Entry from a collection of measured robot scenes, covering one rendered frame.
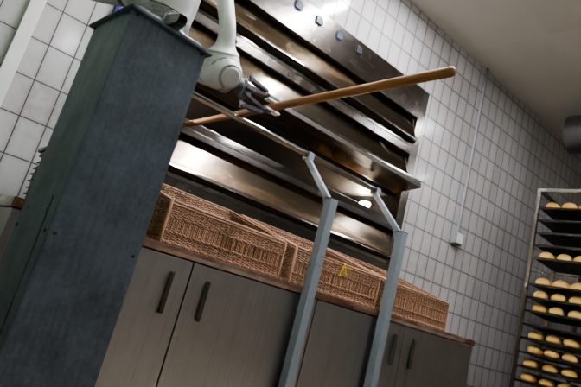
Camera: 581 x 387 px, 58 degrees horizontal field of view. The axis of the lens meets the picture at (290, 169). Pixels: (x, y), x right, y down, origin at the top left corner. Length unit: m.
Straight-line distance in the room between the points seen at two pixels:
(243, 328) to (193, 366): 0.23
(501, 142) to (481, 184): 0.46
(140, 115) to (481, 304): 3.47
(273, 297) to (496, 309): 2.68
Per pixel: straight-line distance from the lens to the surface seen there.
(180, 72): 1.25
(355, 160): 3.04
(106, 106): 1.15
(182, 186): 2.44
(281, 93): 2.80
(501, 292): 4.52
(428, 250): 3.69
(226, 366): 2.01
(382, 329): 2.46
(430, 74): 1.52
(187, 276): 1.86
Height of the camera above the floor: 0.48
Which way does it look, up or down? 15 degrees up
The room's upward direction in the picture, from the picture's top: 15 degrees clockwise
